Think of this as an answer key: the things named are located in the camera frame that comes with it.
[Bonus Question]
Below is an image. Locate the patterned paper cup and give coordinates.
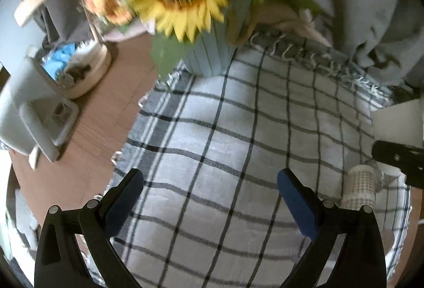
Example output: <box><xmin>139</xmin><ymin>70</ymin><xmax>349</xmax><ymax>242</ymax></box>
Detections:
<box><xmin>341</xmin><ymin>165</ymin><xmax>377</xmax><ymax>210</ymax></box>

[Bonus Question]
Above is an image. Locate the white box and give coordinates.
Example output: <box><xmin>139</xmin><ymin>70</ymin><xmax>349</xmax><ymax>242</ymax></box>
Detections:
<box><xmin>371</xmin><ymin>99</ymin><xmax>423</xmax><ymax>147</ymax></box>

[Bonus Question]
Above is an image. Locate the grey blanket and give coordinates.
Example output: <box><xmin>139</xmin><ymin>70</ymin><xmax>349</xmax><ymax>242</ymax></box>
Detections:
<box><xmin>315</xmin><ymin>0</ymin><xmax>423</xmax><ymax>87</ymax></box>

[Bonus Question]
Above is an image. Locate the black white checked tablecloth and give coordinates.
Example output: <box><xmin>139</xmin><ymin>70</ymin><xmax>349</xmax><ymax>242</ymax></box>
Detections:
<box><xmin>89</xmin><ymin>30</ymin><xmax>413</xmax><ymax>288</ymax></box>

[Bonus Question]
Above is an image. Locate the round wooden basket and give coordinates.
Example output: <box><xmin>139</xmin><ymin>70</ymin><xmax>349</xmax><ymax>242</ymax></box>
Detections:
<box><xmin>14</xmin><ymin>0</ymin><xmax>112</xmax><ymax>99</ymax></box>

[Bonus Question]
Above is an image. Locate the light blue ribbed vase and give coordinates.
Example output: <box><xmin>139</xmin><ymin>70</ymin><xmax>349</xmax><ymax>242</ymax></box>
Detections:
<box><xmin>183</xmin><ymin>0</ymin><xmax>251</xmax><ymax>78</ymax></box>

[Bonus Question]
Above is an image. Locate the white appliance with handle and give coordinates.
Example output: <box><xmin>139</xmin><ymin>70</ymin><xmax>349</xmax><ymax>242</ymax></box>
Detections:
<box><xmin>1</xmin><ymin>46</ymin><xmax>80</xmax><ymax>170</ymax></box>

